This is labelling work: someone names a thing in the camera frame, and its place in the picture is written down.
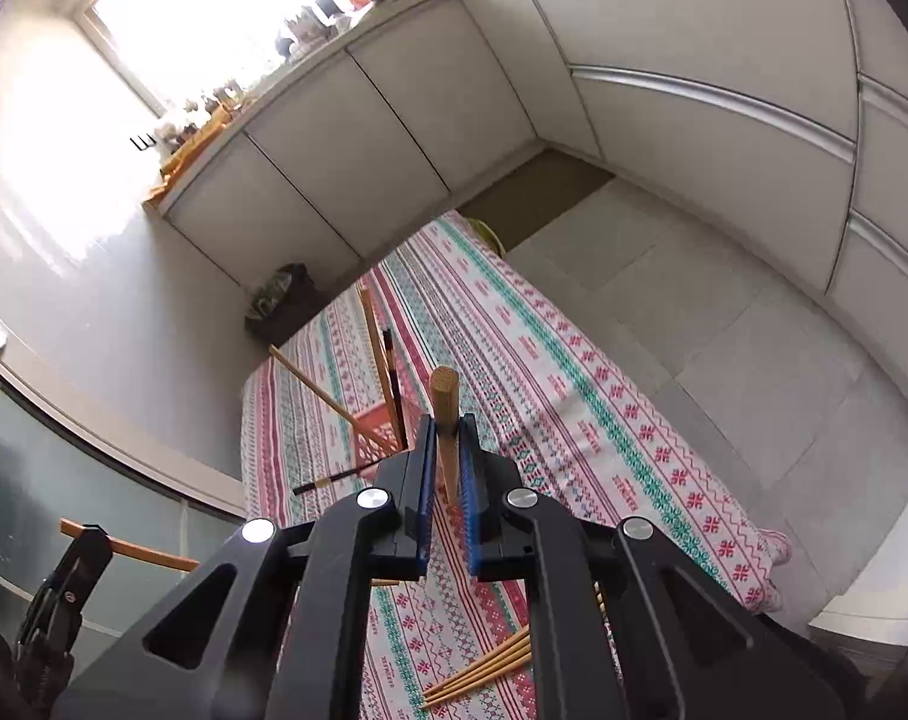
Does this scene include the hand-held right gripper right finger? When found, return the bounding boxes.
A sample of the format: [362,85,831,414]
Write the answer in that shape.
[460,414,867,720]

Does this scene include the dark trash bin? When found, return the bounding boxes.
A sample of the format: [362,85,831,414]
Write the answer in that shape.
[244,262,321,343]

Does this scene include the pile of wooden chopsticks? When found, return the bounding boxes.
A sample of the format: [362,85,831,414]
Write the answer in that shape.
[422,579,607,707]

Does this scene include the tan wooden chopstick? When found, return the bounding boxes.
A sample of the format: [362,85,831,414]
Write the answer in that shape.
[428,365,461,512]
[269,345,359,432]
[59,517,202,572]
[358,286,399,451]

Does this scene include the striped patterned tablecloth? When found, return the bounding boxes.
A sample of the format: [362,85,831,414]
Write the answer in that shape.
[240,210,794,720]

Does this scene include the white kitchen base cabinets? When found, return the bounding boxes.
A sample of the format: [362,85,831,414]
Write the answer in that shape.
[143,0,908,460]

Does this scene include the black chopstick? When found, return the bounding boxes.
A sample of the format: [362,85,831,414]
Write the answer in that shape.
[383,326,410,452]
[293,467,366,497]

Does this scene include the pink perforated utensil holder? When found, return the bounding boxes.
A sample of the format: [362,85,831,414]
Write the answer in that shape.
[345,401,425,482]

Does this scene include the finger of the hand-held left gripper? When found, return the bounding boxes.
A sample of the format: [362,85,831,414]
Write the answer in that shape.
[15,523,115,691]

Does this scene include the yellow-green plastic stool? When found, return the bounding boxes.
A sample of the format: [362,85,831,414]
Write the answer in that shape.
[465,217,505,257]

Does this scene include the bright kitchen window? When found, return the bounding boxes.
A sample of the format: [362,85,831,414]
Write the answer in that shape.
[71,0,354,117]

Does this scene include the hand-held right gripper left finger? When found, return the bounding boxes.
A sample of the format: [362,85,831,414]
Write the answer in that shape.
[53,414,436,720]

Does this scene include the frosted glass sliding door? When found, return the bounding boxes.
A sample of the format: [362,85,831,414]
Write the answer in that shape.
[0,356,246,620]

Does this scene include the brown floor mat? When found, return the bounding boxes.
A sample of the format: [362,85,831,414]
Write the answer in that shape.
[458,148,618,257]

